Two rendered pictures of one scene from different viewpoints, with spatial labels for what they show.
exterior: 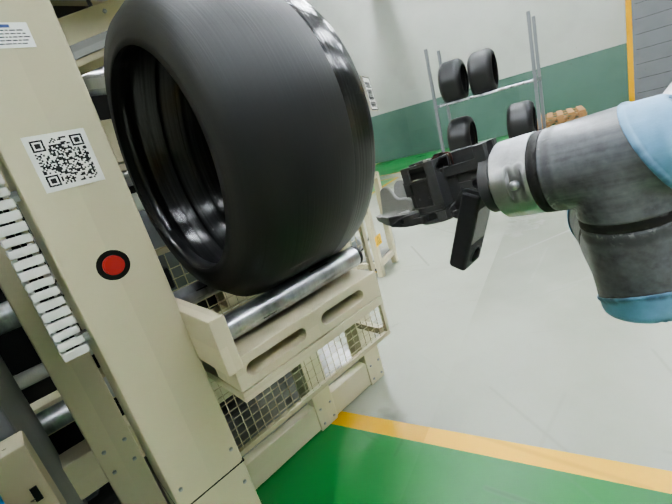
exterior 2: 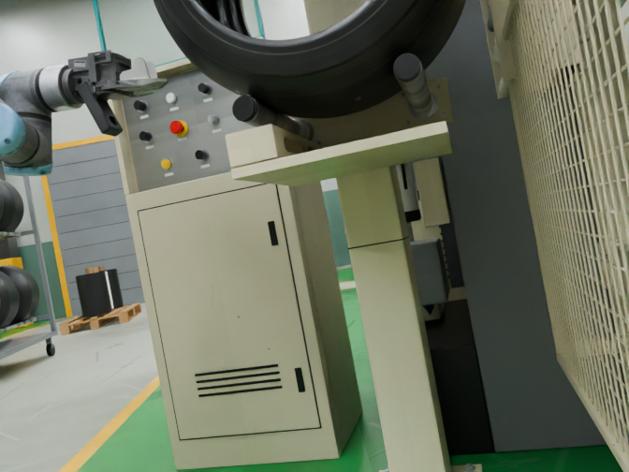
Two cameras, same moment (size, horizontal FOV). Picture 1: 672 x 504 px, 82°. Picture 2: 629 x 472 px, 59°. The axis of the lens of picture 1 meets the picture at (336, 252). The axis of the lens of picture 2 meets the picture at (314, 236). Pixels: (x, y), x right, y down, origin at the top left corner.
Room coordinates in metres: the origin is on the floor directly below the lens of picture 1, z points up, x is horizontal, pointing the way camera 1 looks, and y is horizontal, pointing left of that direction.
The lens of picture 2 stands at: (1.64, -0.53, 0.67)
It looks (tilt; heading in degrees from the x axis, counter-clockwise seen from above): 0 degrees down; 145
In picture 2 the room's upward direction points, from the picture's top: 10 degrees counter-clockwise
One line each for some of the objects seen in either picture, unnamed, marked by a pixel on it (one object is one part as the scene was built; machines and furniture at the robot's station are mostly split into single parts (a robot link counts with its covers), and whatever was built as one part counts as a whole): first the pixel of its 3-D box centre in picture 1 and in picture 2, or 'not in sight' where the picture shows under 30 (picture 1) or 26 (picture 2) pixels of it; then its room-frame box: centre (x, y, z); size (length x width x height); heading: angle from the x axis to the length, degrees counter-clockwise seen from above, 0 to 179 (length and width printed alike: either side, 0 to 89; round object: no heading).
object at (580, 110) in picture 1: (561, 123); not in sight; (7.72, -5.04, 0.22); 1.27 x 0.90 x 0.43; 146
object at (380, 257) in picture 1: (349, 227); not in sight; (3.19, -0.17, 0.40); 0.60 x 0.35 x 0.80; 56
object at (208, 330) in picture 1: (180, 322); (360, 120); (0.69, 0.32, 0.90); 0.40 x 0.03 x 0.10; 39
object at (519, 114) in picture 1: (488, 108); not in sight; (5.52, -2.58, 0.96); 1.30 x 0.62 x 1.92; 54
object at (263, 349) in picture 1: (303, 319); (283, 154); (0.69, 0.10, 0.83); 0.36 x 0.09 x 0.06; 129
